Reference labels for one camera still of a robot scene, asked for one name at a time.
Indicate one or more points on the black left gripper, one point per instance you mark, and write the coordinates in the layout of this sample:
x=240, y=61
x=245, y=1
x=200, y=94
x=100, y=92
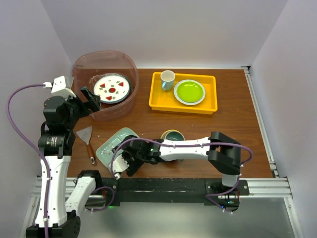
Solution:
x=92, y=104

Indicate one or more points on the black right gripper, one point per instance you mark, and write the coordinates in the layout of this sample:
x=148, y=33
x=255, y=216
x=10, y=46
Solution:
x=133, y=167

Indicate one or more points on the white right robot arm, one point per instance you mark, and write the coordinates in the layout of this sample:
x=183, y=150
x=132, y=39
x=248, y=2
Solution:
x=223, y=152

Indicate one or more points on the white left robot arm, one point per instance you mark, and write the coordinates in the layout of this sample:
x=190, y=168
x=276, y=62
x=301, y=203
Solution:
x=59, y=216

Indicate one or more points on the transparent pink plastic bin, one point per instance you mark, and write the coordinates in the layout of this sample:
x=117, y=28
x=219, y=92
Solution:
x=91, y=67

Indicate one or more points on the mint green divided dish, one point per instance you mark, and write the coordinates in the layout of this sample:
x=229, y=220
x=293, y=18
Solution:
x=104, y=153

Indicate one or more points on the teal glazed mug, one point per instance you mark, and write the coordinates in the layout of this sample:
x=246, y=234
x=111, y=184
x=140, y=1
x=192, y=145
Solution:
x=174, y=135

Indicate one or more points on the yellow plastic tray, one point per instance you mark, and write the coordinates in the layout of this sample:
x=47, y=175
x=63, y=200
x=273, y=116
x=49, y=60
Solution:
x=161, y=100

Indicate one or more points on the light blue ceramic mug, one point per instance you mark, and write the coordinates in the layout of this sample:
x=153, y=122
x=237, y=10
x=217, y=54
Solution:
x=167, y=80

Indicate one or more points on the white scalloped plate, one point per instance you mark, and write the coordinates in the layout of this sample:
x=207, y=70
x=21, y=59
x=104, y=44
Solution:
x=186, y=103

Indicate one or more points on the lime green small plate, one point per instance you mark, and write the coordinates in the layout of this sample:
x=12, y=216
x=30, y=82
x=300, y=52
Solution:
x=189, y=91

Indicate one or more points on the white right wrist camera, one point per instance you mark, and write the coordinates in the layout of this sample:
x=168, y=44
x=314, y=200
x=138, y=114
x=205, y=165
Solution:
x=118, y=166

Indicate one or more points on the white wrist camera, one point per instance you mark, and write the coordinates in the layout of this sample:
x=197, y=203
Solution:
x=60, y=87
x=118, y=166

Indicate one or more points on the wooden handled metal scraper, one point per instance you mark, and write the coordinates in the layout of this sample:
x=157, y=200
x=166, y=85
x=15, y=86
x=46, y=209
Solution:
x=85, y=136

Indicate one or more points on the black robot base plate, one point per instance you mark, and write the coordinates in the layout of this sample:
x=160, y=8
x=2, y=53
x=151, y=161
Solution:
x=208, y=191

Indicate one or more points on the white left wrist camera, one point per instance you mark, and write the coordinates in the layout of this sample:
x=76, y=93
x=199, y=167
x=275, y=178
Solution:
x=60, y=87

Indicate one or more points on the aluminium frame rail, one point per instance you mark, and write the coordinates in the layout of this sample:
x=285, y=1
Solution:
x=275, y=187

